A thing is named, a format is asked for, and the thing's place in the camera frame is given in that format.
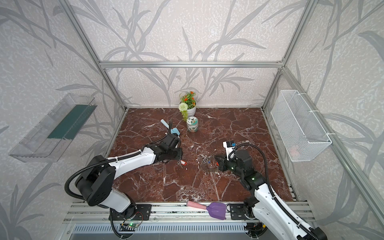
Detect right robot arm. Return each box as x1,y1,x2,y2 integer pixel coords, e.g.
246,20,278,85
215,141,327,240

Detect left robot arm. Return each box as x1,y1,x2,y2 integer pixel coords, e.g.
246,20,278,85
64,121,183,219

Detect light blue garden trowel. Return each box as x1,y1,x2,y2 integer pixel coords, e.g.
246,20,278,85
161,119,180,137

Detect potted plant orange flowers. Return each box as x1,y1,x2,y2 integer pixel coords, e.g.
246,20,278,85
179,91,197,122

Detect green circuit board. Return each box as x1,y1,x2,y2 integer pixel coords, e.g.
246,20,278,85
119,223,141,232

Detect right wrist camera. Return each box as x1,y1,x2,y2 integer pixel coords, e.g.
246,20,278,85
223,141,236,161

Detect purple scoop pink handle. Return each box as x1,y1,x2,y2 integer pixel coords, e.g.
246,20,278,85
187,201,227,220

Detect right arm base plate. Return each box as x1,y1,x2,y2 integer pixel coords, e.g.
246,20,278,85
228,204,256,221

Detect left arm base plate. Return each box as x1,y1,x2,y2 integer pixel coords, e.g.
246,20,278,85
109,204,152,221

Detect white wire basket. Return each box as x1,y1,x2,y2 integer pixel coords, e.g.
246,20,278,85
271,90,332,162

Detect clear plastic wall shelf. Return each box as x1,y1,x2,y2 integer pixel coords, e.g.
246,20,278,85
9,94,98,163

